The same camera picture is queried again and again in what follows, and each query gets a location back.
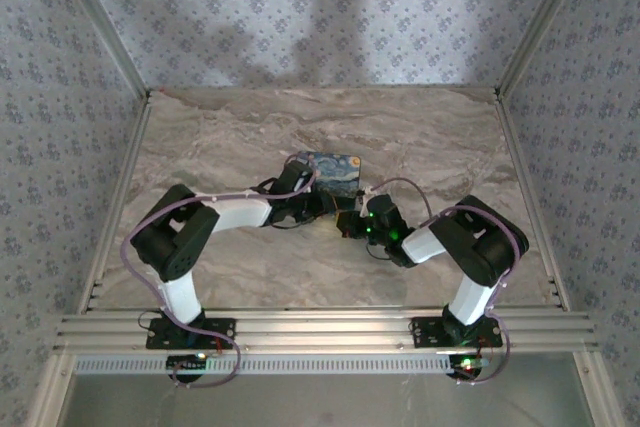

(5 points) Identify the starry night print box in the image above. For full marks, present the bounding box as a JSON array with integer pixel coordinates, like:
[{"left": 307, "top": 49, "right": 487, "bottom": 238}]
[{"left": 298, "top": 150, "right": 363, "bottom": 198}]

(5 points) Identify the black controller board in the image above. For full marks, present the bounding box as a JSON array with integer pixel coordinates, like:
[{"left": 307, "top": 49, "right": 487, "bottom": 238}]
[
  {"left": 448, "top": 353, "right": 494, "bottom": 380},
  {"left": 166, "top": 353, "right": 210, "bottom": 374}
]

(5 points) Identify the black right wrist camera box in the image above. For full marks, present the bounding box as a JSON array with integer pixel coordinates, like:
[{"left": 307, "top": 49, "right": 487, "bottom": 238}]
[{"left": 366, "top": 194, "right": 402, "bottom": 228}]

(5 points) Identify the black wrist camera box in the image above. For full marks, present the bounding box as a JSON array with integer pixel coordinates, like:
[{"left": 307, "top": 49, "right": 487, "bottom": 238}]
[
  {"left": 366, "top": 194, "right": 402, "bottom": 228},
  {"left": 276, "top": 156, "right": 319, "bottom": 196}
]

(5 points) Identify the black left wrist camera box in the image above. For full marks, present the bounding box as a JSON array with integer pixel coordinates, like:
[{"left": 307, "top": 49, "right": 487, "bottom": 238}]
[{"left": 276, "top": 156, "right": 319, "bottom": 196}]

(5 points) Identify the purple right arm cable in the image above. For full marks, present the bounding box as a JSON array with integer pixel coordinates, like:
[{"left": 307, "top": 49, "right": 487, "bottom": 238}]
[{"left": 367, "top": 176, "right": 524, "bottom": 389}]

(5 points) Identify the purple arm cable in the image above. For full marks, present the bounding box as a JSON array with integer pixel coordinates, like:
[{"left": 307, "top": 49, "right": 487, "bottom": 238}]
[
  {"left": 367, "top": 176, "right": 524, "bottom": 389},
  {"left": 122, "top": 155, "right": 321, "bottom": 391}
]

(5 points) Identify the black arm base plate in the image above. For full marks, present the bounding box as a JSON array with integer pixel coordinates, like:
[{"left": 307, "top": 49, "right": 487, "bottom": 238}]
[
  {"left": 145, "top": 316, "right": 238, "bottom": 350},
  {"left": 409, "top": 316, "right": 504, "bottom": 349}
]

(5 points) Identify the aluminium mounting rail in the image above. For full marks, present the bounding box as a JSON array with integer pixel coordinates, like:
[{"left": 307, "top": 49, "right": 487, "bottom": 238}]
[{"left": 53, "top": 310, "right": 600, "bottom": 354}]

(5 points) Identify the slotted grey cable duct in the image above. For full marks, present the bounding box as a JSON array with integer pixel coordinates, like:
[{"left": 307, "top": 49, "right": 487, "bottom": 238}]
[{"left": 73, "top": 352, "right": 455, "bottom": 375}]

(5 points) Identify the aluminium side rail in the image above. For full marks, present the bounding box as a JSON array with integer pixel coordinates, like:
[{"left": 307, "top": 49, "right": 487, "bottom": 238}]
[
  {"left": 493, "top": 88, "right": 572, "bottom": 313},
  {"left": 78, "top": 90, "right": 154, "bottom": 314}
]

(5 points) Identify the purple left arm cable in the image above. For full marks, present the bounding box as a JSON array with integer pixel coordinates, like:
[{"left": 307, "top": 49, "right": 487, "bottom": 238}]
[{"left": 122, "top": 155, "right": 321, "bottom": 391}]

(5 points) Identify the aluminium frame post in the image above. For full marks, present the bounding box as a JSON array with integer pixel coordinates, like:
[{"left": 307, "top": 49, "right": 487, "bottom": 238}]
[
  {"left": 51, "top": 0, "right": 152, "bottom": 99},
  {"left": 498, "top": 0, "right": 597, "bottom": 98}
]

